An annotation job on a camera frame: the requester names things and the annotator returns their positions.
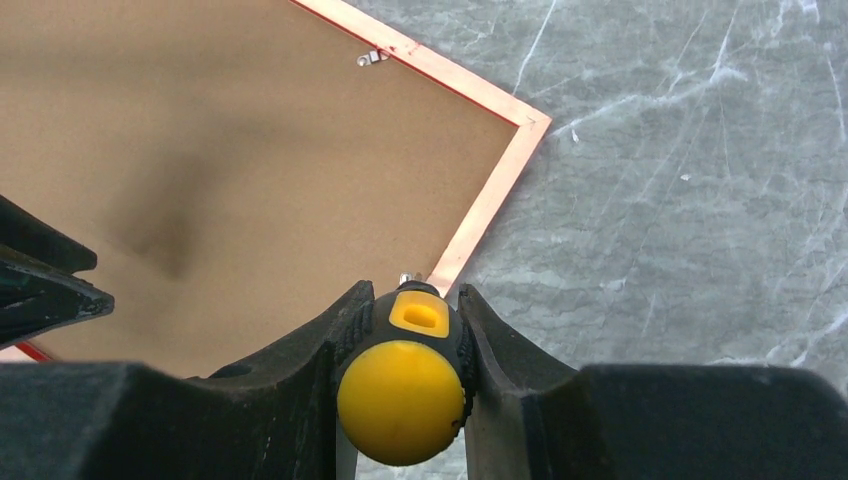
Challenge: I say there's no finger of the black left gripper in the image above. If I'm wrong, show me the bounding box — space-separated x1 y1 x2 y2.
1 196 98 273
1 246 115 348

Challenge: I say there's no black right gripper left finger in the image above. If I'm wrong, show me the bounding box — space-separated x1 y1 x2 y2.
1 281 374 479

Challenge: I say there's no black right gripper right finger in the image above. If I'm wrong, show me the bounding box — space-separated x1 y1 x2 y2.
458 284 847 479

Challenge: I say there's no yellow black screwdriver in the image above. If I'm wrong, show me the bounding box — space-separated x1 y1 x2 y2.
334 279 478 467

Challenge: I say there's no red picture frame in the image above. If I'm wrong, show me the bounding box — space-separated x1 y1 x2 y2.
0 0 553 366

